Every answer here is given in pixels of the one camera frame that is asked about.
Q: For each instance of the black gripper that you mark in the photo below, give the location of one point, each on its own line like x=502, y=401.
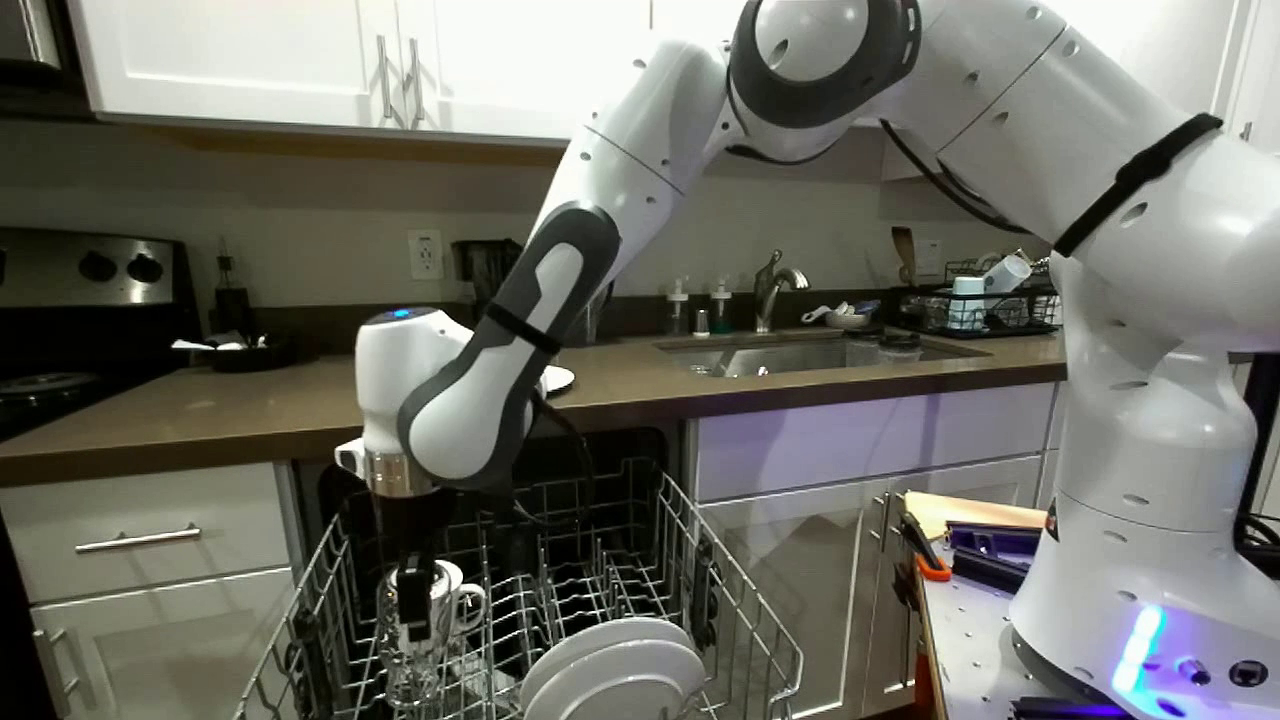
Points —
x=407, y=528

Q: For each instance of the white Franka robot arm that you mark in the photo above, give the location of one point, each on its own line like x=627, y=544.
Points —
x=1174, y=401

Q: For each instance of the small white rack plate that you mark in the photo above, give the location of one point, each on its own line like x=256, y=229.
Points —
x=603, y=635

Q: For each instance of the large white rack plate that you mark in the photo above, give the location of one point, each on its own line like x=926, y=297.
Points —
x=627, y=684

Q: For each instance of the black dishwasher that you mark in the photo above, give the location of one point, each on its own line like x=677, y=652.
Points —
x=627, y=462

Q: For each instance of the white lower cabinet door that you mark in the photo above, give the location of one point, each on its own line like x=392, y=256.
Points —
x=173, y=652

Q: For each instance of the flat white plate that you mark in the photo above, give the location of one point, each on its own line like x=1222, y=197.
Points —
x=563, y=381

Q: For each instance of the white drawer front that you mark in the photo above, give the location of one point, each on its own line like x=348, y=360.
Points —
x=146, y=502

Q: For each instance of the black shallow pan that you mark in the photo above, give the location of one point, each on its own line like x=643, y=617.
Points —
x=233, y=352

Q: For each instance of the dark glass bottle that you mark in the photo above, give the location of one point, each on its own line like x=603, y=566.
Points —
x=229, y=301

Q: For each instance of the glossy open cabinet door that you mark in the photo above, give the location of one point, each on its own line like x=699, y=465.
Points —
x=787, y=587

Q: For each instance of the small soap bottle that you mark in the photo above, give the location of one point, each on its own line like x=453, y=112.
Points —
x=683, y=308
x=721, y=308

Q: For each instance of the steel kitchen sink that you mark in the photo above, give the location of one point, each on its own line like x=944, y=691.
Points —
x=803, y=357

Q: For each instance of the chrome sink faucet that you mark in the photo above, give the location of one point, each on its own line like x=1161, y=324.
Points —
x=769, y=286

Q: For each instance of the stainless steel stove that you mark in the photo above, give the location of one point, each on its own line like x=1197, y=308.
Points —
x=82, y=267

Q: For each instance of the white upper cabinet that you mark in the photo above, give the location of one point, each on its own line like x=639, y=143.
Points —
x=243, y=62

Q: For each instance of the yellow wooden board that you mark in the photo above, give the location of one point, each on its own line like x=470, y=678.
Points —
x=974, y=510

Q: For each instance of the purple block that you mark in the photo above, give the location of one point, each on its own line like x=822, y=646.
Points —
x=994, y=544

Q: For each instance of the black dish drying rack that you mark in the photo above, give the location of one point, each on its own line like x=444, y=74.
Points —
x=987, y=314

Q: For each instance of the white wall outlet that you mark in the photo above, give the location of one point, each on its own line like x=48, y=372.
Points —
x=427, y=255

